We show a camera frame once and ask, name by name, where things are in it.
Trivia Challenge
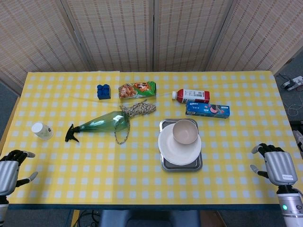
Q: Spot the blue toy building block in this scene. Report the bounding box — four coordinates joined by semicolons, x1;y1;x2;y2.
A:
96;84;111;100

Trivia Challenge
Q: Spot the coiled speckled rope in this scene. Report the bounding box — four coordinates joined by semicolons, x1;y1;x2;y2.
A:
114;99;157;145

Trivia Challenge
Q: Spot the white paper cup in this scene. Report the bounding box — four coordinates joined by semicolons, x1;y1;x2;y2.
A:
31;122;54;140

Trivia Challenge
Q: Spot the green orange snack bag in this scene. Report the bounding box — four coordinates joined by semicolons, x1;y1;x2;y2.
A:
118;81;157;100

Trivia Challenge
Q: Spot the square metal tray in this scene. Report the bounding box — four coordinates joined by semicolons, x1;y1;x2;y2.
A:
159;118;204;172

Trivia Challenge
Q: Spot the woven folding screen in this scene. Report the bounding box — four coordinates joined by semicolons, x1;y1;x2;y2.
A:
0;0;303;82

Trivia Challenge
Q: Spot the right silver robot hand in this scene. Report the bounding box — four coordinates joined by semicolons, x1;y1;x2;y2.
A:
250;143;298;186

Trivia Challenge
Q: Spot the beige bowl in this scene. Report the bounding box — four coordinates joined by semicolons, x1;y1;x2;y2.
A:
172;119;198;145

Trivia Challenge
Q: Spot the red labelled drink bottle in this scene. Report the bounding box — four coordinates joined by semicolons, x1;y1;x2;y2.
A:
171;88;211;105

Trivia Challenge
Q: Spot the green plastic spray bottle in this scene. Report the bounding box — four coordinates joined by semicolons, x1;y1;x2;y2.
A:
65;110;131;143

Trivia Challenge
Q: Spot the white plate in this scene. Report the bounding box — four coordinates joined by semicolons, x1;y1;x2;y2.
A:
158;123;202;166

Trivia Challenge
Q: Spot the white thin floor cable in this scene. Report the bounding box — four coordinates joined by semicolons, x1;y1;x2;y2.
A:
287;104;302;116

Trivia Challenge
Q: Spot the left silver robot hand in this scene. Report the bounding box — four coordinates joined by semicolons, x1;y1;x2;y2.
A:
0;149;38;196

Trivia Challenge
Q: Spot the blue Oreo cookie box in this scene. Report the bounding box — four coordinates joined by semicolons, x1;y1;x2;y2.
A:
185;101;231;119

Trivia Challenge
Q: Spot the yellow checked tablecloth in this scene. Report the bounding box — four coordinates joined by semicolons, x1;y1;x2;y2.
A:
5;70;302;205

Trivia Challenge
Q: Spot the blue chair seat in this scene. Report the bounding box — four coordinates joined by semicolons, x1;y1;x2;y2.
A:
98;209;201;227

